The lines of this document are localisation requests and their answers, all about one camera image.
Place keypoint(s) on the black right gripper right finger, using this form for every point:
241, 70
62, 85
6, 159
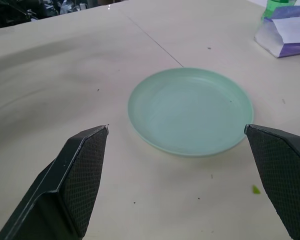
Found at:
282, 170

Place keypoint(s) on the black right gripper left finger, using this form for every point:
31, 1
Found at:
72, 180

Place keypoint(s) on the light green round plate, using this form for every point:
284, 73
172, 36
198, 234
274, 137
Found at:
190, 112

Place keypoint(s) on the small green scrap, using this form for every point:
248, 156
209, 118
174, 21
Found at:
256, 190

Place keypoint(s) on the white and purple paper bag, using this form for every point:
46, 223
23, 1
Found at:
285, 32

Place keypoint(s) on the green plastic bottle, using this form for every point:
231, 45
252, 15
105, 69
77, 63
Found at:
271, 7

